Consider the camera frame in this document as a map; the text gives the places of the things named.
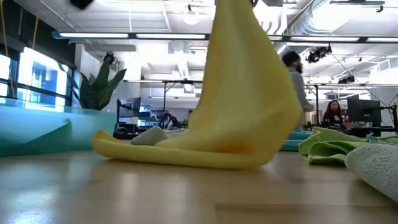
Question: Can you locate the sky blue microfiber towel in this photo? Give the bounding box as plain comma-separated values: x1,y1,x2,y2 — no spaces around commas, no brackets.
279,129,313,152

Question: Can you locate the black workstation frame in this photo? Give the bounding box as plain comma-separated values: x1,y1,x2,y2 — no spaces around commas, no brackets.
306,83,320,125
162,80,203,128

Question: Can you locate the lime green microfiber towel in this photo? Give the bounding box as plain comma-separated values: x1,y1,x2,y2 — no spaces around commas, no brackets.
298,126,398,166

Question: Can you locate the silver ventilation duct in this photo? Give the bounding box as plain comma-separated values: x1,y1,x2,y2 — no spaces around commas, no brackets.
275,0,346,65

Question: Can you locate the yellow microfiber towel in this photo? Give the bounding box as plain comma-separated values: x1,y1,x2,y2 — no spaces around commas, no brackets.
92,0,303,170

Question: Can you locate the pale green microfiber towel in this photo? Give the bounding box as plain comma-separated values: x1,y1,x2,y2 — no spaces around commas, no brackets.
130,126,190,146
344,143,398,203

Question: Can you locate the long ceiling light bar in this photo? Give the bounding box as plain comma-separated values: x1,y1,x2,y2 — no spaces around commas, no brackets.
51,30,398,44

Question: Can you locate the black computer monitor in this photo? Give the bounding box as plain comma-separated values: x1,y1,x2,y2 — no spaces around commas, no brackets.
116,96,141,126
347,98,382,127

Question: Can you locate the large glass window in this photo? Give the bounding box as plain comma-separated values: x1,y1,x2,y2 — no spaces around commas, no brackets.
0,46,75,105

